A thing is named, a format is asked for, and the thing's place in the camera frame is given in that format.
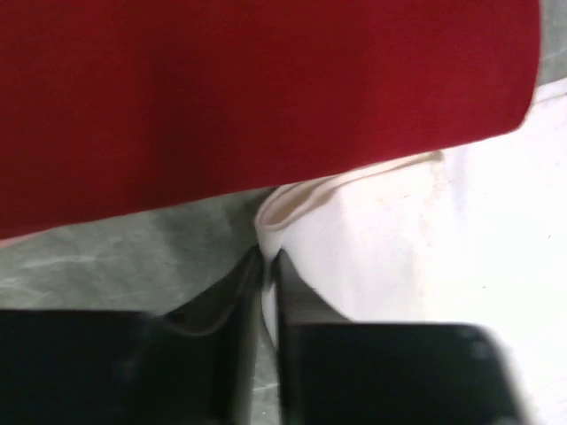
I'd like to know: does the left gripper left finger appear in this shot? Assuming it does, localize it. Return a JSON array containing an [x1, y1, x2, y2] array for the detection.
[[164, 247, 264, 336]]

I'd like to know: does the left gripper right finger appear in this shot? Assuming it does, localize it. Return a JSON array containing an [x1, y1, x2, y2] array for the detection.
[[274, 250, 351, 328]]

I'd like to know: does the white t-shirt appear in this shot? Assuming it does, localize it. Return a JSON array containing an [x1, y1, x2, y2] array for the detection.
[[255, 80, 566, 424]]

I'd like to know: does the red folded t-shirt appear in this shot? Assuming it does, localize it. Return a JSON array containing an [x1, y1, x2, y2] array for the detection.
[[1, 1, 540, 239]]

